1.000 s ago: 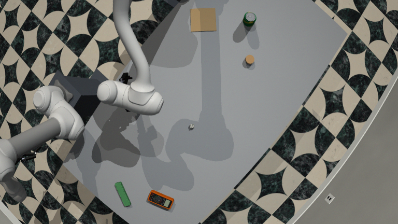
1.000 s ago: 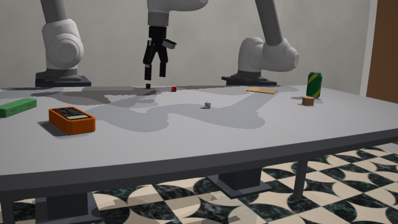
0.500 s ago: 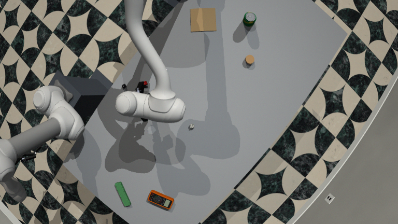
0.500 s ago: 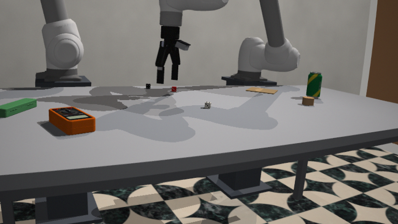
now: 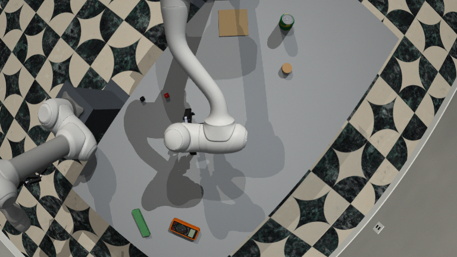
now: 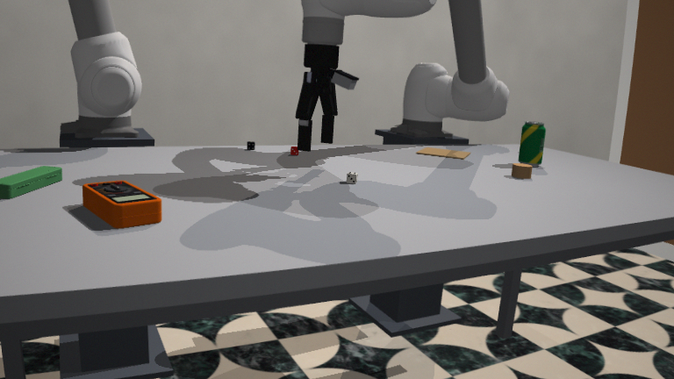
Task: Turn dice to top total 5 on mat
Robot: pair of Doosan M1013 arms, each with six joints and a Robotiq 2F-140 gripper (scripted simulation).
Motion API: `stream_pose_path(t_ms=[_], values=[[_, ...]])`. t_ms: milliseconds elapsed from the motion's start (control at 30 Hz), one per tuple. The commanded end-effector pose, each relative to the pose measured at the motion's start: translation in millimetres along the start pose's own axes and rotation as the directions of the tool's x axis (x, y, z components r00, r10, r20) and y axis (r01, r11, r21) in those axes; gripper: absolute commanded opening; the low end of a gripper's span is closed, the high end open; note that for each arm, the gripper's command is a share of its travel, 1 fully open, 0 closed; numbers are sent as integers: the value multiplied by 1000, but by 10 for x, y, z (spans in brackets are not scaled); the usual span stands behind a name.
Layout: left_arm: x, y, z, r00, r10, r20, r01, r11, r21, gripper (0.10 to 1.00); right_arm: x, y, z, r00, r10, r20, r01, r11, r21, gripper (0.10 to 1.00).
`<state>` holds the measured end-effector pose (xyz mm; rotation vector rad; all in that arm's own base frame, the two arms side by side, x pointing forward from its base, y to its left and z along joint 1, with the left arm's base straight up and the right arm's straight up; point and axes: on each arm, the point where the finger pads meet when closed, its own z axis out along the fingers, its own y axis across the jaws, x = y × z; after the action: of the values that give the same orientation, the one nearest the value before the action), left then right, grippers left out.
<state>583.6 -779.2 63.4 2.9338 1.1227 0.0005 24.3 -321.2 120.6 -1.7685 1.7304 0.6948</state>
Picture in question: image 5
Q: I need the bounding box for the green soda can with yellow stripes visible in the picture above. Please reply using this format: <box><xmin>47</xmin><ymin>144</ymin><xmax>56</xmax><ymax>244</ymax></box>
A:
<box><xmin>279</xmin><ymin>14</ymin><xmax>295</xmax><ymax>31</ymax></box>

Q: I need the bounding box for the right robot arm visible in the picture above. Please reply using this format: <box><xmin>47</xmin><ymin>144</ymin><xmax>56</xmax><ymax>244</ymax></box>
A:
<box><xmin>0</xmin><ymin>91</ymin><xmax>98</xmax><ymax>232</ymax></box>

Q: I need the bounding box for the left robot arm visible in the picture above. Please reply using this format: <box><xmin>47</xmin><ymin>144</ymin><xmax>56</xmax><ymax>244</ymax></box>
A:
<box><xmin>160</xmin><ymin>0</ymin><xmax>248</xmax><ymax>154</ymax></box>

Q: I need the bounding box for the tan cylinder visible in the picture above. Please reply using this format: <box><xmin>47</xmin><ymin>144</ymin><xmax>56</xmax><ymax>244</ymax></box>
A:
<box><xmin>281</xmin><ymin>63</ymin><xmax>292</xmax><ymax>73</ymax></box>

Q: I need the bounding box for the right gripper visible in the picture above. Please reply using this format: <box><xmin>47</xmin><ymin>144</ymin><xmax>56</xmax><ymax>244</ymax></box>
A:
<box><xmin>17</xmin><ymin>167</ymin><xmax>47</xmax><ymax>189</ymax></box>

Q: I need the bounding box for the orange digital multimeter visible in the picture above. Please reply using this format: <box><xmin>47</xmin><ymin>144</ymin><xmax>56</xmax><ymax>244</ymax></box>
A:
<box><xmin>170</xmin><ymin>218</ymin><xmax>200</xmax><ymax>240</ymax></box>

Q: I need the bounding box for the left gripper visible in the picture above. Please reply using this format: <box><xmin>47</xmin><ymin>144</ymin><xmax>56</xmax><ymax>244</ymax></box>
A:
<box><xmin>183</xmin><ymin>108</ymin><xmax>197</xmax><ymax>155</ymax></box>

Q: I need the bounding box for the tan square mat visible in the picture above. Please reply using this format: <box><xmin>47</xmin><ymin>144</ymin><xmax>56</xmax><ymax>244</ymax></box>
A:
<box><xmin>218</xmin><ymin>9</ymin><xmax>249</xmax><ymax>36</ymax></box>

